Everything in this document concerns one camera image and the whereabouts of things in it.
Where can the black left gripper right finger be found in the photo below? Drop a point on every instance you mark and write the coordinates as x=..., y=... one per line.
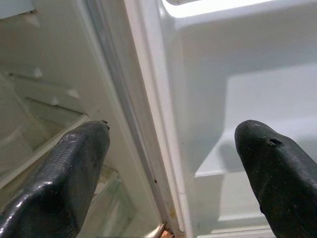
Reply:
x=280, y=173

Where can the white fridge body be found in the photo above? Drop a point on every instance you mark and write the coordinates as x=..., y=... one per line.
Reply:
x=81, y=62

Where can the white door shelf bin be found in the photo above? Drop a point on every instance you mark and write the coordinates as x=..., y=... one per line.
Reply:
x=260, y=104

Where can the clear fridge drawer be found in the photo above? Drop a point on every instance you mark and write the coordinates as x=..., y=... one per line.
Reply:
x=29, y=124

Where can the white fridge door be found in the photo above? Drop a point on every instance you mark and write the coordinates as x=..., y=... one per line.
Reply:
x=210, y=86

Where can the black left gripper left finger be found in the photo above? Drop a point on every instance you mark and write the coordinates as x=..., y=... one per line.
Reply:
x=62, y=178

